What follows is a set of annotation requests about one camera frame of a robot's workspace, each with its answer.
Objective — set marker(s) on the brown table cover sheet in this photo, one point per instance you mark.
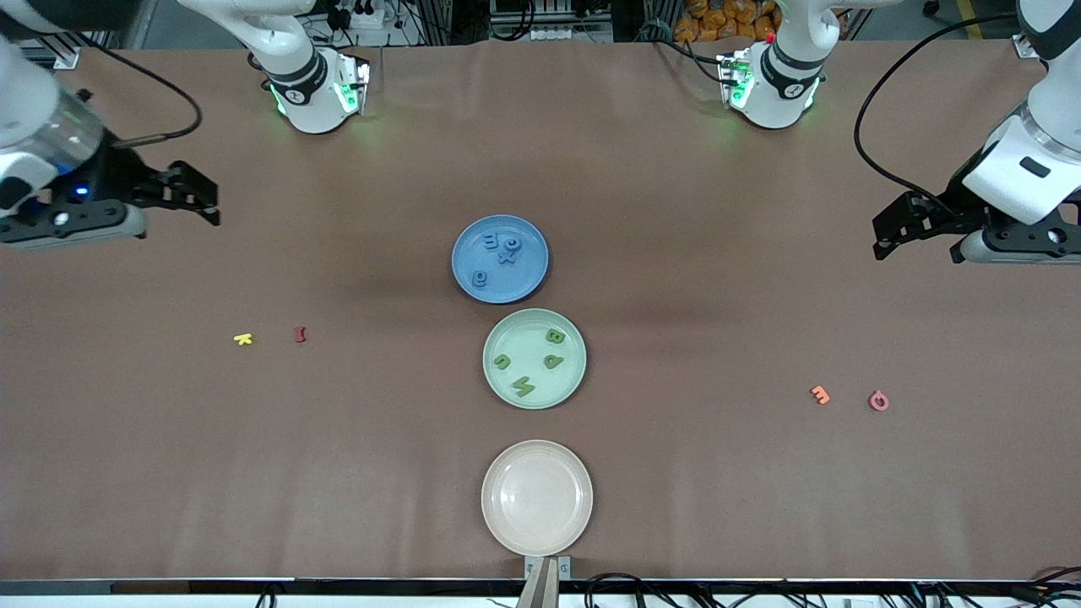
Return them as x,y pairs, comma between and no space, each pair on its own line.
760,507

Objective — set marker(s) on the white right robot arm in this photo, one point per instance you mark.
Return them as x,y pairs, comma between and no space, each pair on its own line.
304,76

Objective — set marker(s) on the green plate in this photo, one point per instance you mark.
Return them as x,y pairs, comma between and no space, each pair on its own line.
532,350

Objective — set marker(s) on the green foam letter P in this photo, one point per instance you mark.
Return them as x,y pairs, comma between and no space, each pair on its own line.
559,360

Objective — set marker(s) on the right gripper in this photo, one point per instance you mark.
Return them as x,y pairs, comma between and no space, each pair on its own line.
116,176

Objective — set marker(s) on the pink beige plate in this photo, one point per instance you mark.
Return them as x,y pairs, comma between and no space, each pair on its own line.
536,498

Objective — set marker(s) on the aluminium frame profile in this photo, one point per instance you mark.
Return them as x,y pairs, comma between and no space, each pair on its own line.
59,52

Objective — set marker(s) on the pink foam letter G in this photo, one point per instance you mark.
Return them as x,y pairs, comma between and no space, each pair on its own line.
871,402

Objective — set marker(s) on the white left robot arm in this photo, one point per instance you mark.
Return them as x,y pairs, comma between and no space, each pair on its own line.
785,93

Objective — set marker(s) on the white power strip with plugs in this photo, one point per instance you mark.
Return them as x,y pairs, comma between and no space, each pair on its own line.
363,17

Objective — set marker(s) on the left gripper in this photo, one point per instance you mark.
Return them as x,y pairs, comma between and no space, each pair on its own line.
953,205

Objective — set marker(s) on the blue foam letter m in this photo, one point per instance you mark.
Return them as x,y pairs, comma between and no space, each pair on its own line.
491,241

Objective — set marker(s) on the orange net bag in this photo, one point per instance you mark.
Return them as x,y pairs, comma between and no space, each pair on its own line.
718,17

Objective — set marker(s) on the orange foam letter m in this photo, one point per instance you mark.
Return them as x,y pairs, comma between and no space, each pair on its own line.
820,394

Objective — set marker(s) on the blue plate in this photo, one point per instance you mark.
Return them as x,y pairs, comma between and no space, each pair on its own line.
524,283

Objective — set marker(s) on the metal bracket with beige post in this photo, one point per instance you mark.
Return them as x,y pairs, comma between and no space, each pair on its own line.
545,587

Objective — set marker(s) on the green foam letter N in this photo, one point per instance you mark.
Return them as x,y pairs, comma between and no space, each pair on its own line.
524,386

